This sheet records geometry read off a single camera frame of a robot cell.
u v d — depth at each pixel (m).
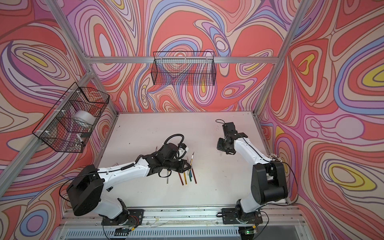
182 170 0.70
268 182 0.45
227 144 0.65
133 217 0.72
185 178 0.86
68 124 0.78
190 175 0.87
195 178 0.86
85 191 0.42
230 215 0.74
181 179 0.86
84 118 0.74
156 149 0.98
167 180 0.85
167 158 0.65
